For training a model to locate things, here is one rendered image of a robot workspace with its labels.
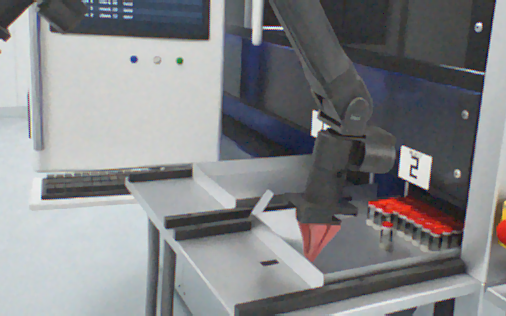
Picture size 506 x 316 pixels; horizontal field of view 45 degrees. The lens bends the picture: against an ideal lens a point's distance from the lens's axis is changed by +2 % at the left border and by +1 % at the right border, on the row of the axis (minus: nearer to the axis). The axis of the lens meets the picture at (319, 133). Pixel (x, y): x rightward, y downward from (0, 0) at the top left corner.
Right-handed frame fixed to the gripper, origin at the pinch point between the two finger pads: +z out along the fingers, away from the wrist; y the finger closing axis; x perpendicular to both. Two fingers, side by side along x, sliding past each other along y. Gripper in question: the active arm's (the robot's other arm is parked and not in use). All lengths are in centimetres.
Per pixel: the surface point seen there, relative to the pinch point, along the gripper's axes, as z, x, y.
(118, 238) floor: 89, 228, 33
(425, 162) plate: -15.8, 4.3, 22.8
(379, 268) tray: -0.6, -6.0, 9.2
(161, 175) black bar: 4, 54, -8
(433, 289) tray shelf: 0.9, -10.4, 16.9
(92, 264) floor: 91, 202, 16
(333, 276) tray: 0.5, -6.0, 0.9
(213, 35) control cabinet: -28, 87, 11
